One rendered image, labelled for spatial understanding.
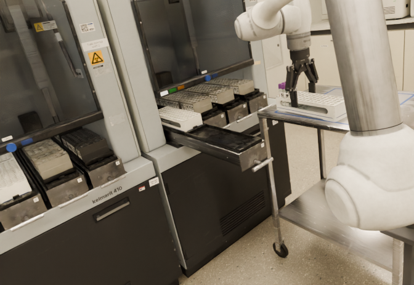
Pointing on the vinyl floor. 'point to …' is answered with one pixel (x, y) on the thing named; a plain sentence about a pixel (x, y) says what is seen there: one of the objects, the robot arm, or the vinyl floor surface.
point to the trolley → (336, 229)
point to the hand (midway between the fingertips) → (303, 98)
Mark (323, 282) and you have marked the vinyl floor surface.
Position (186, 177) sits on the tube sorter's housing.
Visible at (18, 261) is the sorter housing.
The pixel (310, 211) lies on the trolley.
